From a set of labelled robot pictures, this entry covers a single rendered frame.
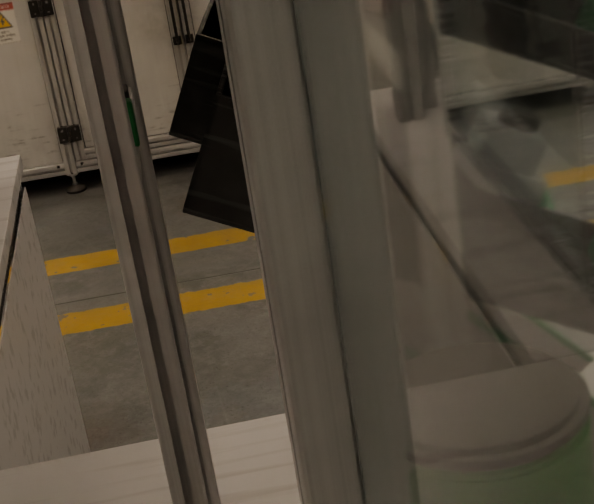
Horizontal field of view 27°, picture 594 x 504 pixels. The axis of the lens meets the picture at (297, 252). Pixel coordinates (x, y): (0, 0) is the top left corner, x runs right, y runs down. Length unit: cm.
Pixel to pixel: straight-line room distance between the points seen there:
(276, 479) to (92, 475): 20
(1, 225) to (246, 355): 139
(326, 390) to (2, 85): 443
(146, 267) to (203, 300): 301
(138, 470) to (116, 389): 198
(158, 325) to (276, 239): 45
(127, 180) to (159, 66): 398
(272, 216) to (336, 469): 6
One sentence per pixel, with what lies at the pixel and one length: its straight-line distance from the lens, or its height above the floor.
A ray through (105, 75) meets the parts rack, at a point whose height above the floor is 141.
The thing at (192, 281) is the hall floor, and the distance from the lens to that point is 382.
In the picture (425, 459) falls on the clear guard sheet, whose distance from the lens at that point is 18.
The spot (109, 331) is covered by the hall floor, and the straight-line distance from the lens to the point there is 362.
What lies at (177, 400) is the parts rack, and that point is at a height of 122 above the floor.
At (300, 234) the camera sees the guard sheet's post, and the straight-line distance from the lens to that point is 25.
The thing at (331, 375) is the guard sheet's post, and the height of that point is 144.
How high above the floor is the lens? 156
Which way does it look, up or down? 24 degrees down
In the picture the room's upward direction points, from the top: 9 degrees counter-clockwise
